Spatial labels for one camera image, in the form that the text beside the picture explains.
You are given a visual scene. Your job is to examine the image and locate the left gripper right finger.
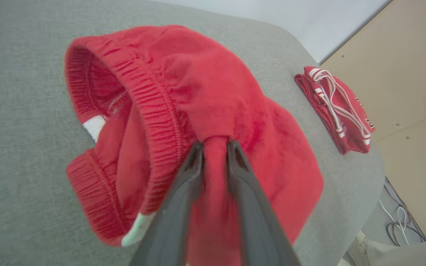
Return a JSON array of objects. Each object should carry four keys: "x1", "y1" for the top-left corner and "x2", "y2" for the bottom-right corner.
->
[{"x1": 226, "y1": 140, "x2": 300, "y2": 266}]

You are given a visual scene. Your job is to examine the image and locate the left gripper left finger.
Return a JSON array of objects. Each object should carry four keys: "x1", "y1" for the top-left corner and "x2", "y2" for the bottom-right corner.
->
[{"x1": 130, "y1": 142, "x2": 204, "y2": 266}]

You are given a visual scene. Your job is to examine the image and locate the red white printed jersey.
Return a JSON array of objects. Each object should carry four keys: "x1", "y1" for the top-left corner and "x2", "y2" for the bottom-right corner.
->
[{"x1": 294, "y1": 66, "x2": 376, "y2": 155}]

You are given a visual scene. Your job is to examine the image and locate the red shorts with white stripe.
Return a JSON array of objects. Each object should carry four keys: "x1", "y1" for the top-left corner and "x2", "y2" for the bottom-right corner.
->
[{"x1": 64, "y1": 25, "x2": 324, "y2": 266}]

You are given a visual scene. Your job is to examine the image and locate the white sneaker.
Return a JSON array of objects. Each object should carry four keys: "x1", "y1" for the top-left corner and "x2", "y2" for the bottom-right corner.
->
[{"x1": 345, "y1": 231, "x2": 371, "y2": 266}]

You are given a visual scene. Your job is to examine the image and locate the grey trouser leg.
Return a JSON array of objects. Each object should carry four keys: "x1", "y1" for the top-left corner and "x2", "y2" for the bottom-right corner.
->
[{"x1": 366, "y1": 238, "x2": 426, "y2": 266}]

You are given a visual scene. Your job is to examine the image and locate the grey fabric sofa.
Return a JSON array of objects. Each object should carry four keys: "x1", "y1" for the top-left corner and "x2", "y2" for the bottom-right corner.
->
[{"x1": 0, "y1": 0, "x2": 385, "y2": 266}]

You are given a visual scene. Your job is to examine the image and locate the beige wooden panel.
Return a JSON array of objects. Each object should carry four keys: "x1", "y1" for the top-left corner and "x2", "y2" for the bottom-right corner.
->
[{"x1": 320, "y1": 0, "x2": 426, "y2": 241}]

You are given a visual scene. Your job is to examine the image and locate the white cable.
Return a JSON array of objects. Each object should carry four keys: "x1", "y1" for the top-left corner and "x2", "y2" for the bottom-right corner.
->
[{"x1": 379, "y1": 199, "x2": 410, "y2": 245}]

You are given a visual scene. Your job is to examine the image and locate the black cable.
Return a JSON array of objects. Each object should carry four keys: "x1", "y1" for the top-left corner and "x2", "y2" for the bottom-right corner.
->
[{"x1": 385, "y1": 177, "x2": 426, "y2": 246}]

